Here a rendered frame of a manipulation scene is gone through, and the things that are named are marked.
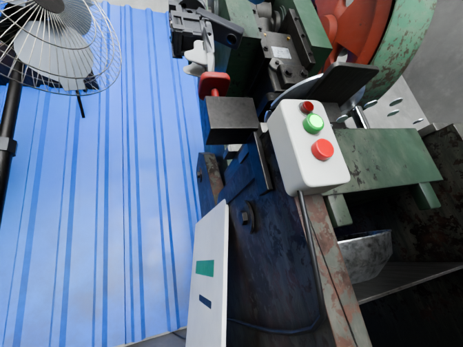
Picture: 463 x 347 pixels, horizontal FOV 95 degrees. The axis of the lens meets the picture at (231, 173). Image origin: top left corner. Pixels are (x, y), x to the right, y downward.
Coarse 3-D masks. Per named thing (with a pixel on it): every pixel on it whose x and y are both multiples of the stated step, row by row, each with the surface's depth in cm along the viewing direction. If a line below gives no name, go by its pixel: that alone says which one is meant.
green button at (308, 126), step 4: (308, 116) 29; (304, 120) 29; (308, 120) 29; (304, 124) 29; (308, 124) 28; (324, 124) 29; (308, 128) 29; (312, 128) 28; (316, 128) 28; (320, 128) 29; (312, 132) 29; (316, 132) 29
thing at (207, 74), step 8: (208, 72) 40; (216, 72) 40; (200, 80) 41; (208, 80) 40; (216, 80) 41; (224, 80) 41; (200, 88) 42; (208, 88) 42; (216, 88) 43; (224, 88) 43; (200, 96) 44
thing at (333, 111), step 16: (336, 64) 46; (352, 64) 48; (320, 80) 50; (336, 80) 51; (352, 80) 52; (368, 80) 53; (304, 96) 56; (320, 96) 56; (336, 96) 57; (336, 112) 59; (336, 128) 56
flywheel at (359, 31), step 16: (320, 0) 105; (336, 0) 96; (368, 0) 82; (384, 0) 73; (320, 16) 106; (336, 16) 97; (352, 16) 89; (368, 16) 83; (384, 16) 74; (336, 32) 97; (352, 32) 90; (368, 32) 83; (384, 32) 75; (336, 48) 98; (352, 48) 90; (368, 48) 80; (368, 64) 81
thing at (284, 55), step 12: (276, 36) 80; (288, 36) 80; (276, 48) 77; (288, 48) 79; (276, 60) 73; (288, 60) 76; (276, 72) 72; (288, 72) 68; (300, 72) 71; (264, 84) 75; (276, 84) 70; (288, 84) 68
